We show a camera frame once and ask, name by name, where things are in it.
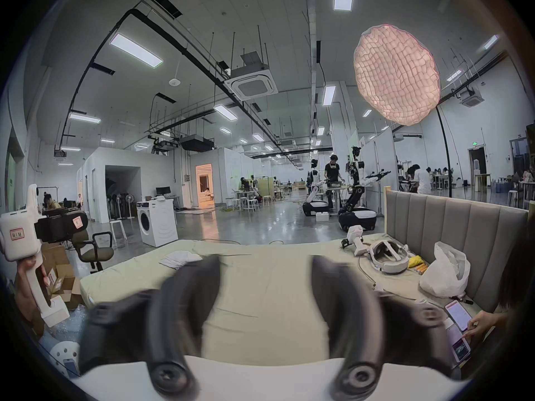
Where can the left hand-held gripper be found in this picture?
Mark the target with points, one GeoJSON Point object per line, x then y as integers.
{"type": "Point", "coordinates": [16, 236]}

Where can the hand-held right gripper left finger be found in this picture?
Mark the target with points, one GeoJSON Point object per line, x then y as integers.
{"type": "Point", "coordinates": [175, 307]}

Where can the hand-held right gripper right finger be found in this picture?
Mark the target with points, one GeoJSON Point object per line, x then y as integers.
{"type": "Point", "coordinates": [355, 307]}

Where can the person's left hand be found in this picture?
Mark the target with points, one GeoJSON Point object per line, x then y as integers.
{"type": "Point", "coordinates": [26, 290]}

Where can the black office chair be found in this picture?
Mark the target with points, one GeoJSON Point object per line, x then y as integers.
{"type": "Point", "coordinates": [94, 251]}

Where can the white folded cloth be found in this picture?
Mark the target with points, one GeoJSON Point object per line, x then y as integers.
{"type": "Point", "coordinates": [179, 260]}

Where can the pile of brown cartons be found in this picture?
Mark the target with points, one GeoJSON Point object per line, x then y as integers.
{"type": "Point", "coordinates": [62, 276]}

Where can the white headset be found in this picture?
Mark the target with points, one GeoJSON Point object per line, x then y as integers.
{"type": "Point", "coordinates": [388, 257]}

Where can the row of standing fans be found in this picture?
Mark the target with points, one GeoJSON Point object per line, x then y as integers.
{"type": "Point", "coordinates": [122, 205]}

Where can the spare white hand-held gripper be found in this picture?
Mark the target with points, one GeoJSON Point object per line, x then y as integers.
{"type": "Point", "coordinates": [356, 238]}

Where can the yellow and orange packet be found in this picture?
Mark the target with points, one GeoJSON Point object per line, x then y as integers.
{"type": "Point", "coordinates": [418, 264]}

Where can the white washing machine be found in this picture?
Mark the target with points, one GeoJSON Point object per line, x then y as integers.
{"type": "Point", "coordinates": [156, 224]}

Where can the bed with pale green sheet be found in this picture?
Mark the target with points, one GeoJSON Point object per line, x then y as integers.
{"type": "Point", "coordinates": [267, 290]}

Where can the white plastic bag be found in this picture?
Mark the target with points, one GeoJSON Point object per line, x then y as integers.
{"type": "Point", "coordinates": [445, 272]}

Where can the black and white robot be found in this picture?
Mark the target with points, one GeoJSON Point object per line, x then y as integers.
{"type": "Point", "coordinates": [357, 207]}

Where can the phone with pink screen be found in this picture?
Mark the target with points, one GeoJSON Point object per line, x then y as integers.
{"type": "Point", "coordinates": [458, 315]}

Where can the phone with dark picture screen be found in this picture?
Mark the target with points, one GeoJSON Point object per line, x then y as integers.
{"type": "Point", "coordinates": [459, 347]}

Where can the white perforated stool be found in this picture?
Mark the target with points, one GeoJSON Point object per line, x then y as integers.
{"type": "Point", "coordinates": [65, 355]}

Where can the grey padded headboard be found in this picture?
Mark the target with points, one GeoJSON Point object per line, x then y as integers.
{"type": "Point", "coordinates": [451, 224]}

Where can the row of tables and stools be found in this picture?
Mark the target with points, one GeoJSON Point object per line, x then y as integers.
{"type": "Point", "coordinates": [250, 194]}

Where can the group of people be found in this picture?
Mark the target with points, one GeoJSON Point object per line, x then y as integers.
{"type": "Point", "coordinates": [422, 178]}

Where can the round pink floor lamp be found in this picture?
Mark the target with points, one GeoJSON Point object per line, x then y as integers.
{"type": "Point", "coordinates": [397, 77]}

